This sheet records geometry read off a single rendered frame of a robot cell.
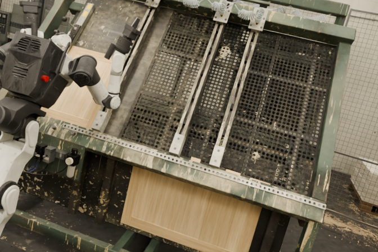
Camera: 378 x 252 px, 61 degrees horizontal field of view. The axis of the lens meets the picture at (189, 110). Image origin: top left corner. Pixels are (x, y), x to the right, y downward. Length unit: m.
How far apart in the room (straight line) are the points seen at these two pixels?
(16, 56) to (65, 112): 0.64
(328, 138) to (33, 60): 1.69
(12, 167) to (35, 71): 0.51
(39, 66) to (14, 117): 0.27
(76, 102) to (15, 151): 0.61
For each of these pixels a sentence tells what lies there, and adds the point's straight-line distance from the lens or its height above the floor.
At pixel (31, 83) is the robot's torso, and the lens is 1.74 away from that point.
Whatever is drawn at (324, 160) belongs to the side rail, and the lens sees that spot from 2.07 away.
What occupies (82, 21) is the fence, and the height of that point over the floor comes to 1.56.
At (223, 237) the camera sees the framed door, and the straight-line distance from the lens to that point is 2.32.
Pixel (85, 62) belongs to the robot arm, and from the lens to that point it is 1.79.
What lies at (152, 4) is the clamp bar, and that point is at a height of 1.80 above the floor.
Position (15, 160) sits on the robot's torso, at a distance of 1.87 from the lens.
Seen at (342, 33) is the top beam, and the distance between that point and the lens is 2.48.
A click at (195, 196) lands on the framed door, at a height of 0.62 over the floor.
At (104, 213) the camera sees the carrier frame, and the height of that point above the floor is 0.29.
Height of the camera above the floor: 1.52
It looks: 10 degrees down
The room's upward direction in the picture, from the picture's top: 14 degrees clockwise
